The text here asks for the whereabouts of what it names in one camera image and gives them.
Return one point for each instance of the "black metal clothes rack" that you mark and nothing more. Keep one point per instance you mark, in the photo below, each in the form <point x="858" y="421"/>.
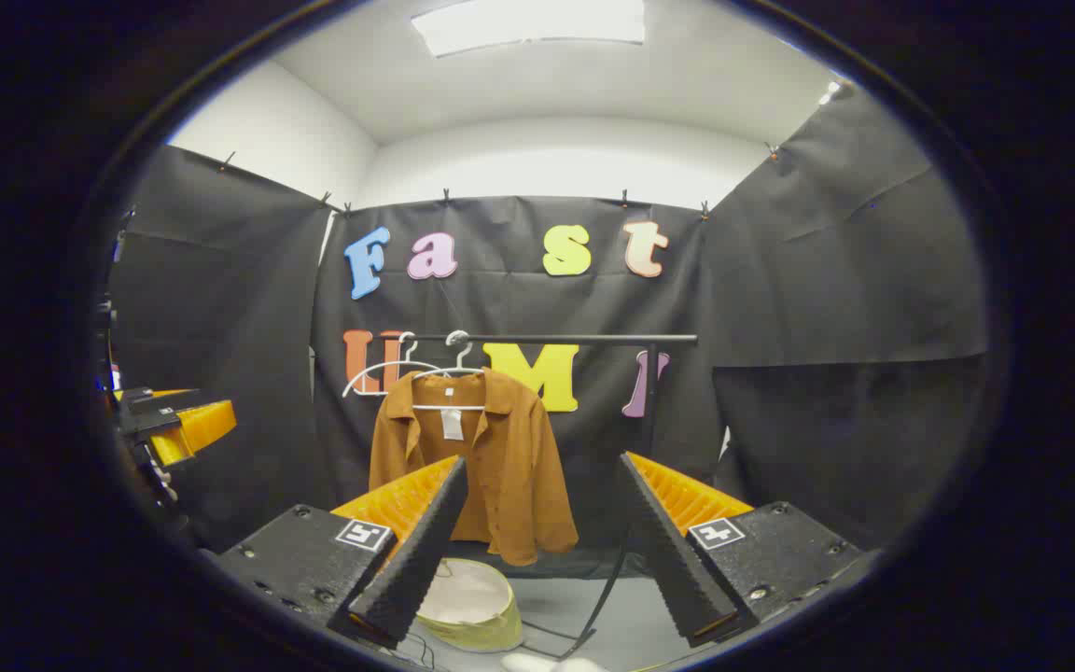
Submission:
<point x="593" y="339"/>

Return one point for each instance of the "black backdrop cloth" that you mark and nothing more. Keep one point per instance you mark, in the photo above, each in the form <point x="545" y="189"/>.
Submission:
<point x="827" y="280"/>

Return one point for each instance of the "white plastic clothes hanger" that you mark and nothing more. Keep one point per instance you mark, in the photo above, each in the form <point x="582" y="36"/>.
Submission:
<point x="449" y="408"/>
<point x="379" y="369"/>

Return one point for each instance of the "round white laundry hamper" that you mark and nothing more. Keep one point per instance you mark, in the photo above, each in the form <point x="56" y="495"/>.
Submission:
<point x="472" y="597"/>

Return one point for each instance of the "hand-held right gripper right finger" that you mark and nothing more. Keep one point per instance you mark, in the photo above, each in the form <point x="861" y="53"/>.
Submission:
<point x="673" y="551"/>

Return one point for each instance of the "ceiling light panel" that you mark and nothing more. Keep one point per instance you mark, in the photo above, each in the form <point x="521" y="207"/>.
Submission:
<point x="528" y="23"/>

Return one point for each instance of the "brown shirt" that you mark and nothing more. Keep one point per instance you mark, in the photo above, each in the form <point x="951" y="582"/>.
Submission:
<point x="519" y="467"/>

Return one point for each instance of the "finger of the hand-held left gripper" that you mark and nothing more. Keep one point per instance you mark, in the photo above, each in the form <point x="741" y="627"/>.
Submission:
<point x="160" y="393"/>
<point x="197" y="425"/>

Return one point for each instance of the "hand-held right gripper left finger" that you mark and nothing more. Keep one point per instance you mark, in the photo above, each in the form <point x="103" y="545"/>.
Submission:
<point x="425" y="551"/>

